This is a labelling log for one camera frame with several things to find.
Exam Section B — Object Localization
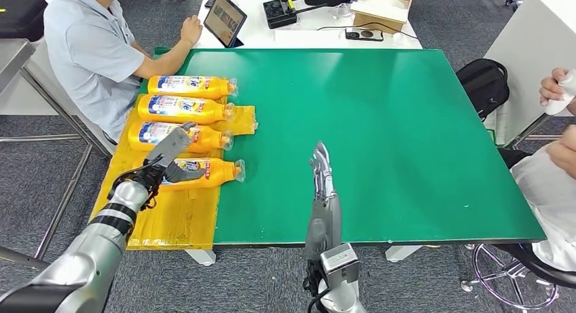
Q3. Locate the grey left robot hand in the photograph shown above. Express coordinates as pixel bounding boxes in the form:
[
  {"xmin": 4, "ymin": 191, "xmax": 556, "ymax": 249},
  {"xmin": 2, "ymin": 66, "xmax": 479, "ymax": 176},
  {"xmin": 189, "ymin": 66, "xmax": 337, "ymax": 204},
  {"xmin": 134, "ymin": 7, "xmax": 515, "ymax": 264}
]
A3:
[{"xmin": 162, "ymin": 159, "xmax": 206, "ymax": 185}]

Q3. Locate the orange detergent bottle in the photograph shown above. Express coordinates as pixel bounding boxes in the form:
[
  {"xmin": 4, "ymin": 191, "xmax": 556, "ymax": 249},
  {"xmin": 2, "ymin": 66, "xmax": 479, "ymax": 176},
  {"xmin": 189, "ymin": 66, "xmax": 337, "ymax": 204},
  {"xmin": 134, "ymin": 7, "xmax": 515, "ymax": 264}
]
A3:
[
  {"xmin": 128, "ymin": 121, "xmax": 234, "ymax": 153},
  {"xmin": 132, "ymin": 158, "xmax": 247, "ymax": 191},
  {"xmin": 137, "ymin": 94, "xmax": 236, "ymax": 126},
  {"xmin": 147, "ymin": 75, "xmax": 238, "ymax": 100}
]

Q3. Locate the white cabinet with steel frame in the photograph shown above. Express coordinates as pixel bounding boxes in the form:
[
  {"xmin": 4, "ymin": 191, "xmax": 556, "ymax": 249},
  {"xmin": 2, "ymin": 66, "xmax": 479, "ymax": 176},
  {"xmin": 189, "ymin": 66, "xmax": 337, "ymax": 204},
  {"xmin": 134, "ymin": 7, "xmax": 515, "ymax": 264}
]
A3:
[{"xmin": 484, "ymin": 0, "xmax": 576, "ymax": 147}]

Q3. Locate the person's right hand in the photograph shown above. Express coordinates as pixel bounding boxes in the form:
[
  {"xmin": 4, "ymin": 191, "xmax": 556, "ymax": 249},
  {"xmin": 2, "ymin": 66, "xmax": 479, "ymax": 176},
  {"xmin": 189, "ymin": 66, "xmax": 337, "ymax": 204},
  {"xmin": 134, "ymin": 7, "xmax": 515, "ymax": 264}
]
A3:
[{"xmin": 179, "ymin": 14, "xmax": 204, "ymax": 48}]

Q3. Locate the black flat camera device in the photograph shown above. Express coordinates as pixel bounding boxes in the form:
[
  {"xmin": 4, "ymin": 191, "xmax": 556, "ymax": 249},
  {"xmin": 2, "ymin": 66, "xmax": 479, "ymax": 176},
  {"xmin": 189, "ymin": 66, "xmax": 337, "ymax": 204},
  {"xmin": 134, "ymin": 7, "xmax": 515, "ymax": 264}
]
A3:
[{"xmin": 345, "ymin": 27, "xmax": 384, "ymax": 42}]

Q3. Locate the white table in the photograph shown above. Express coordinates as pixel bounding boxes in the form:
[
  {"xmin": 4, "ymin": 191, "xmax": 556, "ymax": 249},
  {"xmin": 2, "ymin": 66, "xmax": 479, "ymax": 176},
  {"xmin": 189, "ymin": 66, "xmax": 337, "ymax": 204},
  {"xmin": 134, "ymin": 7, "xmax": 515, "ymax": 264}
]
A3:
[{"xmin": 189, "ymin": 0, "xmax": 424, "ymax": 50}]

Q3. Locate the green table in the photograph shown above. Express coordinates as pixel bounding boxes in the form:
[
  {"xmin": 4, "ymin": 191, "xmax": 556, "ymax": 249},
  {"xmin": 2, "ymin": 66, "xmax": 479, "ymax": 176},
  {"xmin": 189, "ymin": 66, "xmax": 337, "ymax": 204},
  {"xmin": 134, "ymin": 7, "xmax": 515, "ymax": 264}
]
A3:
[{"xmin": 137, "ymin": 48, "xmax": 547, "ymax": 267}]

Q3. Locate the white cylindrical object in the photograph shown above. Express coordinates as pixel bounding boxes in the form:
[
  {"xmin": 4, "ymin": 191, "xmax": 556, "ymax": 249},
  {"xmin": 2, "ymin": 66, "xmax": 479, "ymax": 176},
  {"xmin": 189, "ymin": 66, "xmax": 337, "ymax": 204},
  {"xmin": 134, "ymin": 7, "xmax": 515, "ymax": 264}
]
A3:
[{"xmin": 543, "ymin": 69, "xmax": 576, "ymax": 117}]

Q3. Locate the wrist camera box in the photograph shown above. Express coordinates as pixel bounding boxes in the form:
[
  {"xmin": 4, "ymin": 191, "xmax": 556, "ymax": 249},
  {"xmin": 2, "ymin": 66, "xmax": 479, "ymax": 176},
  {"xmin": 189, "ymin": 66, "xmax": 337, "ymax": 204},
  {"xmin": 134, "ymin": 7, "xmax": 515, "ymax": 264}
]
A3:
[
  {"xmin": 319, "ymin": 242, "xmax": 362, "ymax": 290},
  {"xmin": 145, "ymin": 122, "xmax": 198, "ymax": 169}
]

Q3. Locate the white foam sheet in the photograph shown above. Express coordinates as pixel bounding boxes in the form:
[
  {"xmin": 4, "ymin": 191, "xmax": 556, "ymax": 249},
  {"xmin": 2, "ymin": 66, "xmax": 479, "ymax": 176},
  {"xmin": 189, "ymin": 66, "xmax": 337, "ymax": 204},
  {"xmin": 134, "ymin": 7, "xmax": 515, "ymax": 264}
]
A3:
[{"xmin": 351, "ymin": 0, "xmax": 410, "ymax": 22}]

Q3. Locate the black router with antennas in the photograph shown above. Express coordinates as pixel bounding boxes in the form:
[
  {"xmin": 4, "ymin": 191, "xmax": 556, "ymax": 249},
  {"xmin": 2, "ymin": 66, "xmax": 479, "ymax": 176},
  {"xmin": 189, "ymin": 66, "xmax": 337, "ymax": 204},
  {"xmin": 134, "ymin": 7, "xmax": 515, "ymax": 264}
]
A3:
[{"xmin": 263, "ymin": 0, "xmax": 327, "ymax": 30}]

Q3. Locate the brown cardboard box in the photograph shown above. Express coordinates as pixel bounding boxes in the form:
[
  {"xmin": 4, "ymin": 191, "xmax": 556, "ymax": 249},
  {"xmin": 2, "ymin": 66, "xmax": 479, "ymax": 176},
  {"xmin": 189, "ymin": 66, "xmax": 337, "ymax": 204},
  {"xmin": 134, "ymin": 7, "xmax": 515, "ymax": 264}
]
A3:
[{"xmin": 350, "ymin": 0, "xmax": 416, "ymax": 34}]

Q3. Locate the thin black cable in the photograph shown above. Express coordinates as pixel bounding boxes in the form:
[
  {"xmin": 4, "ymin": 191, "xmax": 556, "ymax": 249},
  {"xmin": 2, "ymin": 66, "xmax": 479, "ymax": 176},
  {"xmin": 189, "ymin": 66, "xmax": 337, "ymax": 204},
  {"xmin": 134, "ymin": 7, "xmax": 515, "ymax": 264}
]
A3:
[{"xmin": 317, "ymin": 21, "xmax": 419, "ymax": 41}]

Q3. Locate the person's hand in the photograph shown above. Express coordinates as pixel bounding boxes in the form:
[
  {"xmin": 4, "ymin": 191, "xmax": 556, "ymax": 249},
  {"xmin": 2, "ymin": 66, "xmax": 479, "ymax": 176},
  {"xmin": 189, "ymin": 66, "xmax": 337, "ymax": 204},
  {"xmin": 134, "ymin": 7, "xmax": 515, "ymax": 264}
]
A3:
[
  {"xmin": 539, "ymin": 68, "xmax": 576, "ymax": 117},
  {"xmin": 545, "ymin": 124, "xmax": 576, "ymax": 180}
]

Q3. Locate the yellow taped cardboard mat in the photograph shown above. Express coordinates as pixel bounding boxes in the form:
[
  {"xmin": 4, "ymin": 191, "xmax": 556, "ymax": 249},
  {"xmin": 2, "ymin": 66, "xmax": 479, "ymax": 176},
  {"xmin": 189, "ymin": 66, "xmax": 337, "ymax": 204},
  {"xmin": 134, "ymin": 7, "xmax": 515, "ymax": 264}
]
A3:
[{"xmin": 88, "ymin": 92, "xmax": 259, "ymax": 251}]

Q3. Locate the black backpack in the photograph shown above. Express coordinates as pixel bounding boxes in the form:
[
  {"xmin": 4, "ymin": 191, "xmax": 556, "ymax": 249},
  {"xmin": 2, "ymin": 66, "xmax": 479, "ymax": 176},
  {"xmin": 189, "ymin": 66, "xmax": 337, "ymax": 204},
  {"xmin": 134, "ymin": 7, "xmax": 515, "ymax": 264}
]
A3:
[{"xmin": 455, "ymin": 58, "xmax": 511, "ymax": 122}]

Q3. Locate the chrome chair base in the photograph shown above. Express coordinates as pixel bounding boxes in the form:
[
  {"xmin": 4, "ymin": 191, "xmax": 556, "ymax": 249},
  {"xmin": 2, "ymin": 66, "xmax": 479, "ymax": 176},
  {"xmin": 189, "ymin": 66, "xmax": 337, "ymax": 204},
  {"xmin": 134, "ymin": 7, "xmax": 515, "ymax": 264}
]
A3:
[{"xmin": 461, "ymin": 243, "xmax": 560, "ymax": 313}]

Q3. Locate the black hard case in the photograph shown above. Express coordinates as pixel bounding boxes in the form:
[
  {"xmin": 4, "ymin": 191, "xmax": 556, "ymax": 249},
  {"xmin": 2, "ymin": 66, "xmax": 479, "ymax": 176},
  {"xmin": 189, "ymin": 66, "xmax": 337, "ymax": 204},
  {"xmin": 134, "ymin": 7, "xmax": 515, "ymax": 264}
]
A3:
[{"xmin": 0, "ymin": 0, "xmax": 49, "ymax": 42}]

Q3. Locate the white cable bundle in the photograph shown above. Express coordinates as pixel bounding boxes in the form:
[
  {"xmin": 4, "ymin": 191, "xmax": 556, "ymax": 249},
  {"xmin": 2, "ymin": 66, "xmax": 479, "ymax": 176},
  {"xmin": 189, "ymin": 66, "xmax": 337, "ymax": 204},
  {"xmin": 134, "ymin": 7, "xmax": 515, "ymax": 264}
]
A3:
[{"xmin": 329, "ymin": 3, "xmax": 358, "ymax": 21}]

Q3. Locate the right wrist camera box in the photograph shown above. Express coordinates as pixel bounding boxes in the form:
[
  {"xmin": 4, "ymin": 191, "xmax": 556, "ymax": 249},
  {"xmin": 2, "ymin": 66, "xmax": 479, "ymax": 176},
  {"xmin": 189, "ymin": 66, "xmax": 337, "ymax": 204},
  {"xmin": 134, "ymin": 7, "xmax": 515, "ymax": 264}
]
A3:
[{"xmin": 319, "ymin": 242, "xmax": 362, "ymax": 290}]

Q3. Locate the black tablet on stand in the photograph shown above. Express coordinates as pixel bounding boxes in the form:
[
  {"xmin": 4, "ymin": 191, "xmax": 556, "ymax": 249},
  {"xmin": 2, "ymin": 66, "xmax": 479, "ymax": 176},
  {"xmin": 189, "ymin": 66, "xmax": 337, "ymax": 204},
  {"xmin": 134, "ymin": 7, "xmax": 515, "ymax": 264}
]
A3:
[{"xmin": 203, "ymin": 0, "xmax": 249, "ymax": 49}]

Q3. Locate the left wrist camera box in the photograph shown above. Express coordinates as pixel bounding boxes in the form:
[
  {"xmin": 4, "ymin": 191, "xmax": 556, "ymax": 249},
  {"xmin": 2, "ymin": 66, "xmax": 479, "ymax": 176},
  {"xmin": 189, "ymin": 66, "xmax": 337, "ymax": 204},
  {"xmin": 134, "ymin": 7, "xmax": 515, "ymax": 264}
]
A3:
[{"xmin": 145, "ymin": 122, "xmax": 198, "ymax": 169}]

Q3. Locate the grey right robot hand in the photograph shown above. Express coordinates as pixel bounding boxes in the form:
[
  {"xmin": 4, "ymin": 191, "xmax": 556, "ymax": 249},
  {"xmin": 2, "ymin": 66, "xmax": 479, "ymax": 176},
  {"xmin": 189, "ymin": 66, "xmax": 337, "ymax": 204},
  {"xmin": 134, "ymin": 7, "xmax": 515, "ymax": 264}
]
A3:
[{"xmin": 304, "ymin": 141, "xmax": 343, "ymax": 263}]

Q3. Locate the person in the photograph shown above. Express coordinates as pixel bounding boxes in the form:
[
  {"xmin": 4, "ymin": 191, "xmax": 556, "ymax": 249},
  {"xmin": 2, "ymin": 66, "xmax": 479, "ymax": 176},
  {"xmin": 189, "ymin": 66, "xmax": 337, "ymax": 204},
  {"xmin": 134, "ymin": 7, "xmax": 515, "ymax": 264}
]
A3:
[
  {"xmin": 43, "ymin": 0, "xmax": 204, "ymax": 143},
  {"xmin": 497, "ymin": 68, "xmax": 576, "ymax": 289}
]

